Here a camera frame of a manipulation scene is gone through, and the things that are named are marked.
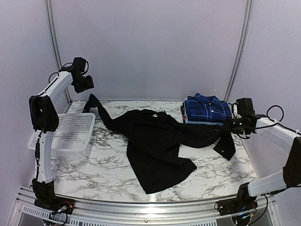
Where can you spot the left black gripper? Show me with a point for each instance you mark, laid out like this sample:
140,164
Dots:
90,85

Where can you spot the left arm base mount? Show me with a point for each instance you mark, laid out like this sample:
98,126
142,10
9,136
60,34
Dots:
55,203

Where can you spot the red plaid folded shirt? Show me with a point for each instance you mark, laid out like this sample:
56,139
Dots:
183,113

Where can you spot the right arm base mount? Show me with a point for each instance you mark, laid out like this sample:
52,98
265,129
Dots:
234,205

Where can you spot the front aluminium rail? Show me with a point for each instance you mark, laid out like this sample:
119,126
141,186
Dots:
102,213

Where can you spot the white plastic basket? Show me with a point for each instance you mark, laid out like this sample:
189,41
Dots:
72,137

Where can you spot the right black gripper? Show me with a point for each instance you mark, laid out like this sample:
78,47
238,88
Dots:
227,125

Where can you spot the aluminium frame post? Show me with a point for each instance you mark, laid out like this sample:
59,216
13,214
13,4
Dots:
241,47
52,32

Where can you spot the black long sleeve shirt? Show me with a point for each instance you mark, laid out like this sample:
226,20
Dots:
154,140

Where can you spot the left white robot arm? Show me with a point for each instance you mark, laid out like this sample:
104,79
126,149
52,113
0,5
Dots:
45,121

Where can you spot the left aluminium frame post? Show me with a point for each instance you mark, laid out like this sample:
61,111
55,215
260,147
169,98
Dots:
52,32

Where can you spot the blue plaid folded shirt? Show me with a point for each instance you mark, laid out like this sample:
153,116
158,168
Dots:
206,109

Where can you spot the right aluminium frame post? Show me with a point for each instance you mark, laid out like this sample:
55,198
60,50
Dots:
241,47

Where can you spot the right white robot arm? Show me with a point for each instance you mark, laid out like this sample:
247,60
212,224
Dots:
274,149

